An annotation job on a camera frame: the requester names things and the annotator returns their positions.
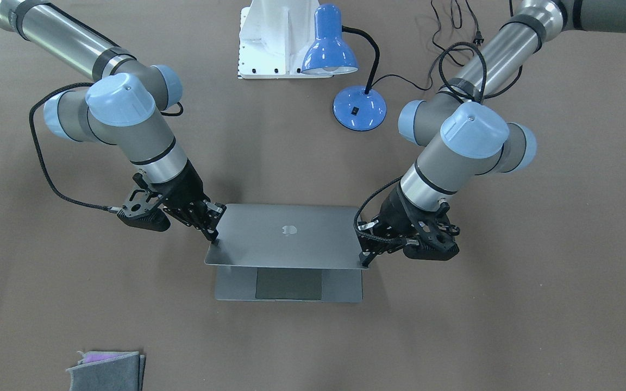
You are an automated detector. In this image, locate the folded grey cloth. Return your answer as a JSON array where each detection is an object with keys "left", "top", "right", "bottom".
[{"left": 66, "top": 351, "right": 146, "bottom": 390}]

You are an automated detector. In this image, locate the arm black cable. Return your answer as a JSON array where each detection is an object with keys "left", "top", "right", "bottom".
[
  {"left": 28, "top": 83, "right": 184, "bottom": 213},
  {"left": 353, "top": 42, "right": 489, "bottom": 234}
]

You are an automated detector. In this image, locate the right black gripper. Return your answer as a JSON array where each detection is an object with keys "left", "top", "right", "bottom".
[{"left": 152, "top": 163, "right": 227, "bottom": 242}]

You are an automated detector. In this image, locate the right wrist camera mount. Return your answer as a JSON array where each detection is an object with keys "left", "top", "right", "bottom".
[{"left": 117, "top": 172, "right": 171, "bottom": 232}]

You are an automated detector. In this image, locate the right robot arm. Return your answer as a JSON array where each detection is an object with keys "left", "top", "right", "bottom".
[{"left": 0, "top": 1, "right": 226, "bottom": 242}]

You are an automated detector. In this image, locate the black lamp power cable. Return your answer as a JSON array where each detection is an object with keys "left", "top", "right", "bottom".
[{"left": 373, "top": 0, "right": 523, "bottom": 100}]

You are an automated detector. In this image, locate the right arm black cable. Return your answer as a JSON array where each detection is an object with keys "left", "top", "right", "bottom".
[{"left": 28, "top": 83, "right": 184, "bottom": 213}]

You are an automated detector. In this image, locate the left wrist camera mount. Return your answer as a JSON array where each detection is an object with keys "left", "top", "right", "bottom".
[{"left": 403, "top": 198, "right": 460, "bottom": 261}]

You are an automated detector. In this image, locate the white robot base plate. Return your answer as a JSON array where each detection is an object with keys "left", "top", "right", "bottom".
[{"left": 238, "top": 1, "right": 322, "bottom": 79}]

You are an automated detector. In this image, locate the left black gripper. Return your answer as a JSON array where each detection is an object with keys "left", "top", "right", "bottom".
[{"left": 355, "top": 185, "right": 416, "bottom": 268}]

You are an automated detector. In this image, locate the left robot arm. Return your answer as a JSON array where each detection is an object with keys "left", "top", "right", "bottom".
[{"left": 354, "top": 1, "right": 626, "bottom": 268}]

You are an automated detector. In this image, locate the blue desk lamp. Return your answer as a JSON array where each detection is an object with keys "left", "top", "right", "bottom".
[{"left": 301, "top": 3, "right": 387, "bottom": 131}]

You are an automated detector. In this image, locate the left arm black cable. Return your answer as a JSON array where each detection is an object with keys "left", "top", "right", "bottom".
[{"left": 353, "top": 42, "right": 489, "bottom": 234}]

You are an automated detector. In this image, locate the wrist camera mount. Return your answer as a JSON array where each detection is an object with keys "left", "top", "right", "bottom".
[
  {"left": 403, "top": 198, "right": 460, "bottom": 261},
  {"left": 117, "top": 172, "right": 171, "bottom": 232}
]

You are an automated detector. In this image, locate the grey aluminium laptop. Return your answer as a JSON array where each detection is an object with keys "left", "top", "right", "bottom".
[{"left": 205, "top": 204, "right": 364, "bottom": 304}]

